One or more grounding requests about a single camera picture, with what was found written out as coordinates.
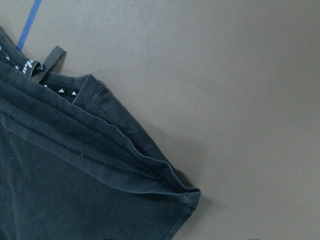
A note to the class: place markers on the black graphic t-shirt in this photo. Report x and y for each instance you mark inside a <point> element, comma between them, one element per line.
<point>74,163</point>

